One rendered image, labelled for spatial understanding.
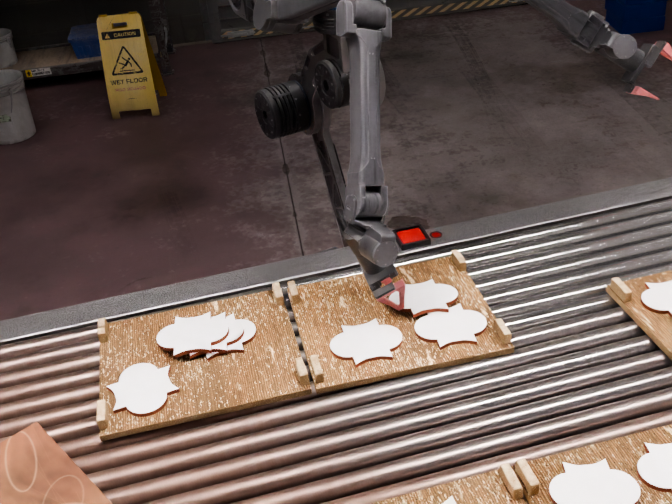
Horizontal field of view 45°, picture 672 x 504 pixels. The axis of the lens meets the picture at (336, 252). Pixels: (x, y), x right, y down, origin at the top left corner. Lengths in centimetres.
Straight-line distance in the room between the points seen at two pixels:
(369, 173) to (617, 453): 69
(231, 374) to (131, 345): 25
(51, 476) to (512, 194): 303
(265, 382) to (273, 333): 15
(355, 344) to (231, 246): 218
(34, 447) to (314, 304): 67
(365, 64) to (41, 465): 95
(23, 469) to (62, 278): 246
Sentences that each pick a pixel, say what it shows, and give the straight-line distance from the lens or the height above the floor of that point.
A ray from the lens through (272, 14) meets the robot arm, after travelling 198.
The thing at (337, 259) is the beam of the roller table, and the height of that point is 91.
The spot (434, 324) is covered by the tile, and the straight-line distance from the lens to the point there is 173.
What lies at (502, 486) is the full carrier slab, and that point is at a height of 94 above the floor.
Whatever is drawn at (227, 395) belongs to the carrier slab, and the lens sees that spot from 164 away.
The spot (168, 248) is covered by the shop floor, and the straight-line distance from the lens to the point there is 389.
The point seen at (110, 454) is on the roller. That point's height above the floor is 92.
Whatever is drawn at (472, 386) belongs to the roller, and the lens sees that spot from 163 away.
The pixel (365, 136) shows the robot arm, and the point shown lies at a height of 132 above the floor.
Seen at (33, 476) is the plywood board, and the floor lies 104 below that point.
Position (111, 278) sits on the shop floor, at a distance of 378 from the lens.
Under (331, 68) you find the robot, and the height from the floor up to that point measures 119.
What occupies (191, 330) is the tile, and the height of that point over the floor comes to 97.
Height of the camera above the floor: 204
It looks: 34 degrees down
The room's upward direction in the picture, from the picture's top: 5 degrees counter-clockwise
